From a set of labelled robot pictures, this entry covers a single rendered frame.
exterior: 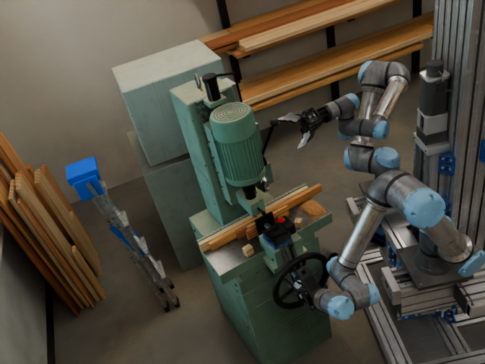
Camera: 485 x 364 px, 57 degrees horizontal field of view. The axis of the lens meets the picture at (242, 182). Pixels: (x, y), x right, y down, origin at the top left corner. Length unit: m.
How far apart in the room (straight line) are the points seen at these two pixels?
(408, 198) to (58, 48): 3.11
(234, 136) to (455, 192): 0.92
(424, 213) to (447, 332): 1.20
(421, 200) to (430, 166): 0.54
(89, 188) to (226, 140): 0.96
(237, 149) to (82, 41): 2.40
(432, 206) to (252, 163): 0.74
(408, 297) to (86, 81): 3.02
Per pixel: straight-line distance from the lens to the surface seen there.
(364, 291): 1.61
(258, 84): 4.07
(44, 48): 3.94
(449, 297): 2.13
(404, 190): 1.44
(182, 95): 1.99
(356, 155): 2.24
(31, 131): 4.17
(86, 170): 2.45
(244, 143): 1.76
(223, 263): 1.99
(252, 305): 2.17
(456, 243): 1.68
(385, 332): 2.51
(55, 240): 3.05
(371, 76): 2.27
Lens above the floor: 2.31
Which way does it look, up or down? 36 degrees down
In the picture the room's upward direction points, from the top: 14 degrees counter-clockwise
